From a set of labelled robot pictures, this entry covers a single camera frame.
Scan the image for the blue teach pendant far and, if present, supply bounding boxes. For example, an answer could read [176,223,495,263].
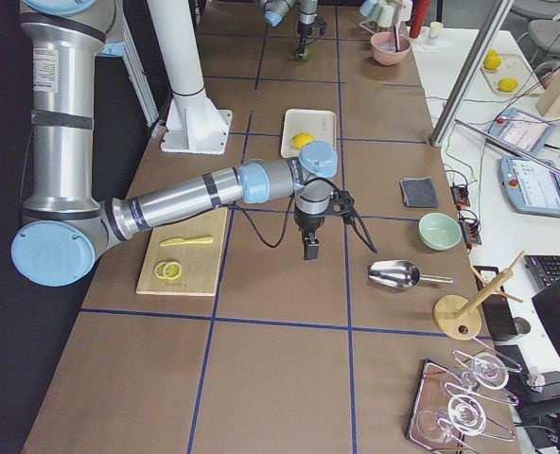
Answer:
[488,108,555,156]

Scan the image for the beige rabbit tray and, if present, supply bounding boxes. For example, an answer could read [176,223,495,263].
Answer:
[280,109,337,158]

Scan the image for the lemon slices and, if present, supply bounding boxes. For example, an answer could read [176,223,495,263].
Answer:
[153,260,183,281]

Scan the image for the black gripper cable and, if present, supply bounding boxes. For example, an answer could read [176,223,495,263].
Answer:
[235,178,379,254]

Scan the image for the black glass holder tray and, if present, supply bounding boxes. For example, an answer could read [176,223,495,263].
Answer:
[405,352,518,453]

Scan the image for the wire cup rack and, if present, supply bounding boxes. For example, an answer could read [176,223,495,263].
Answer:
[359,0,412,34]

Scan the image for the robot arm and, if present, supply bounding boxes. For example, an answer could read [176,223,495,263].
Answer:
[10,1,359,287]
[255,0,326,61]

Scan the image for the blue teach pendant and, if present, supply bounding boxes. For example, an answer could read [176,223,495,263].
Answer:
[488,108,555,156]
[499,157,560,218]

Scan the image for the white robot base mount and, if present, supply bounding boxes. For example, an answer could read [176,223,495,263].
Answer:
[148,0,233,155]

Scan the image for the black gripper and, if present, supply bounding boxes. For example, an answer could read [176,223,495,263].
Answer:
[297,17,327,56]
[294,189,356,261]

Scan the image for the yellow lemon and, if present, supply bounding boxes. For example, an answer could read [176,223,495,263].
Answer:
[291,132,315,150]

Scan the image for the green lime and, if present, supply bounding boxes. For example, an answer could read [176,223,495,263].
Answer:
[294,48,311,61]

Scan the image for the yellow plastic knife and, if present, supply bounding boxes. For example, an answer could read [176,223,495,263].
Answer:
[159,236,214,248]

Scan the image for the steel scoop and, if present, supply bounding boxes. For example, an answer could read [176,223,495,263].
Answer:
[368,260,454,289]

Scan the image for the wooden cutting board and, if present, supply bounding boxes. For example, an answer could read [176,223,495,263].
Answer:
[136,208,227,296]

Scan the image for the white tray with lemons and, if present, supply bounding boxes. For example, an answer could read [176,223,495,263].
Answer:
[481,48,544,96]

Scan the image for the aluminium frame post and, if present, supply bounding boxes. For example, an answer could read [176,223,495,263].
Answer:
[429,0,514,148]

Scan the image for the grey folded cloth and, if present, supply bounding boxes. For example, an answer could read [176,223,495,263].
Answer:
[399,177,439,208]

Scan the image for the pink bowl with ice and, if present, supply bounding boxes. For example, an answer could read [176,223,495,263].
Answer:
[370,31,411,66]

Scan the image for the wooden mug tree stand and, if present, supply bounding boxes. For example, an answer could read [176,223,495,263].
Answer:
[433,251,525,341]

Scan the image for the metal muddler stick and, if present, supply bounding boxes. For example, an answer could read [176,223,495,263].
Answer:
[393,23,401,53]

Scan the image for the black keyboard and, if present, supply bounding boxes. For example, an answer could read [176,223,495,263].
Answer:
[524,254,560,291]

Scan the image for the blue teach pendant near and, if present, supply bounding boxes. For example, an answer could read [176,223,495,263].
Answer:
[499,157,560,218]

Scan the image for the mint green bowl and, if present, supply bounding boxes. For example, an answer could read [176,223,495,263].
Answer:
[418,213,462,251]

